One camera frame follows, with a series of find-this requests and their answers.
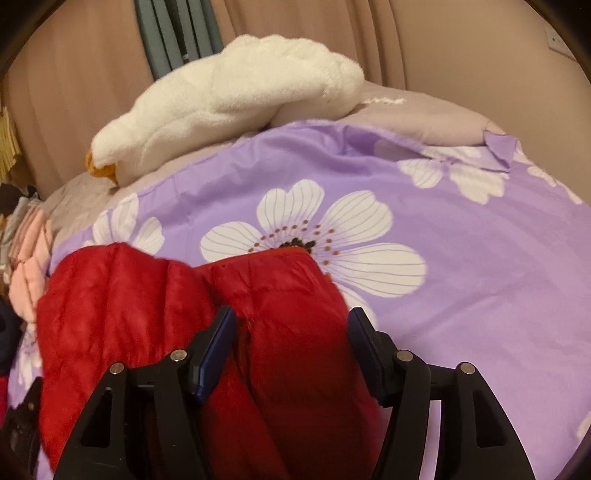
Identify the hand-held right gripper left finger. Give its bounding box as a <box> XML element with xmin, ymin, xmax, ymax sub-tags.
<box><xmin>54</xmin><ymin>305</ymin><xmax>238</xmax><ymax>480</ymax></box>

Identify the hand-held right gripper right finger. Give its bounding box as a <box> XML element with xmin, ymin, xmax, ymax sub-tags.
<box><xmin>347</xmin><ymin>307</ymin><xmax>536</xmax><ymax>480</ymax></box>

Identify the red down jacket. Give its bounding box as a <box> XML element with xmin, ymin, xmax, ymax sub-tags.
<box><xmin>37</xmin><ymin>242</ymin><xmax>384</xmax><ymax>480</ymax></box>

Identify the pile of pink clothes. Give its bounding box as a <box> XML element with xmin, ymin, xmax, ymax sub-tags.
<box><xmin>0</xmin><ymin>185</ymin><xmax>56</xmax><ymax>333</ymax></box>

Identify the dark navy cloth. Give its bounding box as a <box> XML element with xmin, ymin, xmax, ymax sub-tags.
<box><xmin>0</xmin><ymin>300</ymin><xmax>21</xmax><ymax>374</ymax></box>

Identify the purple floral blanket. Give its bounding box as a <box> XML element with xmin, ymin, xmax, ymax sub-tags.
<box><xmin>9</xmin><ymin>119</ymin><xmax>591</xmax><ymax>480</ymax></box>

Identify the grey bed sheet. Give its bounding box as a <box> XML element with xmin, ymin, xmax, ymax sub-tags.
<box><xmin>44</xmin><ymin>134</ymin><xmax>259</xmax><ymax>241</ymax></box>

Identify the white plush goose toy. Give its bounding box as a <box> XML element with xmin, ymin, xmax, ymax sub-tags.
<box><xmin>84</xmin><ymin>34</ymin><xmax>365</xmax><ymax>188</ymax></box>

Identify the yellow fringed cloth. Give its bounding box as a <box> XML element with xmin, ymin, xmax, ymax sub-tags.
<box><xmin>0</xmin><ymin>106</ymin><xmax>21</xmax><ymax>176</ymax></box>

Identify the teal metal frame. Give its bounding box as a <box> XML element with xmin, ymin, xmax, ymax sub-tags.
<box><xmin>134</xmin><ymin>0</ymin><xmax>227</xmax><ymax>81</ymax></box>

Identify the white wall socket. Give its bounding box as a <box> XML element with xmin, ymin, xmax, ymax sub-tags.
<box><xmin>545</xmin><ymin>28</ymin><xmax>578</xmax><ymax>61</ymax></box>

